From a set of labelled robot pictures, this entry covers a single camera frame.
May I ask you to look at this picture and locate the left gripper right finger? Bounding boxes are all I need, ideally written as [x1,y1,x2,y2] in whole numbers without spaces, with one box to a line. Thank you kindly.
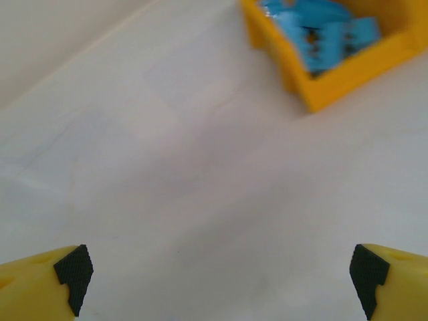
[349,243,428,321]

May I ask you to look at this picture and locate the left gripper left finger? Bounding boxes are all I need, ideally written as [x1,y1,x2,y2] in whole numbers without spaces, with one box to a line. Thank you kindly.
[0,243,94,321]

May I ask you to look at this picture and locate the blue two-by-four lego brick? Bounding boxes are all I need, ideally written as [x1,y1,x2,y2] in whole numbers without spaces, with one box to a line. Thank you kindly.
[346,16,385,51]
[259,0,354,21]
[277,13,350,77]

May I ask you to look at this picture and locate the yellow plastic bin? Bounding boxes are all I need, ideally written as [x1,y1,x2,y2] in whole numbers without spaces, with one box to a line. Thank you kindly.
[240,0,428,114]

